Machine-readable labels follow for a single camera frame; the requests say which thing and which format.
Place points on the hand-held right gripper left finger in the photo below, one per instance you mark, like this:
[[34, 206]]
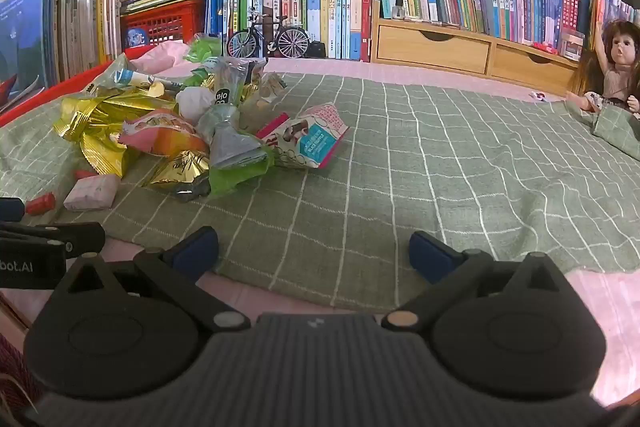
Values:
[[192, 253]]

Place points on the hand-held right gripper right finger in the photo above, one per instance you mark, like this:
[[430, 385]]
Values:
[[430, 254]]

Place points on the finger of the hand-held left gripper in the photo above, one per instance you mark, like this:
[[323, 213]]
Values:
[[80, 237], [10, 209]]

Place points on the pile of snack wrappers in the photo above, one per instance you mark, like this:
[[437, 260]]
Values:
[[100, 117]]

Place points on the row of pale thin books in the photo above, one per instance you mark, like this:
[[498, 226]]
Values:
[[80, 32]]

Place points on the row of books in white case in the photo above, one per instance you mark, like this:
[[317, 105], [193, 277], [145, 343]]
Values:
[[325, 2]]

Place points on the row of books behind doll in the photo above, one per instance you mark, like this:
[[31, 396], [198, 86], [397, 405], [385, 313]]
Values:
[[615, 7]]

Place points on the small red cap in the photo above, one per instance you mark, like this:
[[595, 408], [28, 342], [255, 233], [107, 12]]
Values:
[[41, 204]]

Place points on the white tissue packet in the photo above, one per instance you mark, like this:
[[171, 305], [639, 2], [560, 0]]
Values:
[[90, 194]]

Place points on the small red piece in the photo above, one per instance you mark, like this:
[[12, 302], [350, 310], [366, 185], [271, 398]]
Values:
[[85, 174]]

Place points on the green checked cloth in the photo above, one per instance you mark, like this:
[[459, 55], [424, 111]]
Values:
[[425, 167]]

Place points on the maroon cloth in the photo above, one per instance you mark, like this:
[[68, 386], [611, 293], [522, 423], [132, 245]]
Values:
[[12, 357]]

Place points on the red box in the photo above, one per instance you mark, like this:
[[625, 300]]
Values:
[[75, 80]]

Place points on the red blue snack packet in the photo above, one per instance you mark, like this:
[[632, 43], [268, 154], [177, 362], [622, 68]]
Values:
[[312, 139]]

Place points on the large blue picture book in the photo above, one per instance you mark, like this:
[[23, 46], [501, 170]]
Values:
[[25, 37]]

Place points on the pink crumpled cloth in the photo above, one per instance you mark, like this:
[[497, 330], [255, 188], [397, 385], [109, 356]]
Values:
[[160, 57]]

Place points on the wooden drawer organizer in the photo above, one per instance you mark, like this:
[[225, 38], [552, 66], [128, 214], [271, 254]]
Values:
[[430, 49]]

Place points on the red plastic basket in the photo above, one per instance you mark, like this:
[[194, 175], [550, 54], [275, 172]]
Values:
[[165, 22]]

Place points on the small black object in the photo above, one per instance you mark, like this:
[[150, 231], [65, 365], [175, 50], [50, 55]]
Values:
[[316, 50]]

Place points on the small red toy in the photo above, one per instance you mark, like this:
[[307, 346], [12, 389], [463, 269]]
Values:
[[544, 48]]

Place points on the miniature bicycle model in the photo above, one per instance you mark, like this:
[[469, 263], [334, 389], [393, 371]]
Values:
[[260, 24]]

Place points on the nail polish bottle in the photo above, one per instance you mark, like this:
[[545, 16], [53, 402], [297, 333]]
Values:
[[398, 11]]

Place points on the small grey box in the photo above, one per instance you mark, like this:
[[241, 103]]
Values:
[[572, 46]]

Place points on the brown-haired doll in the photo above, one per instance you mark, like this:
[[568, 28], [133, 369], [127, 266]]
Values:
[[617, 67]]

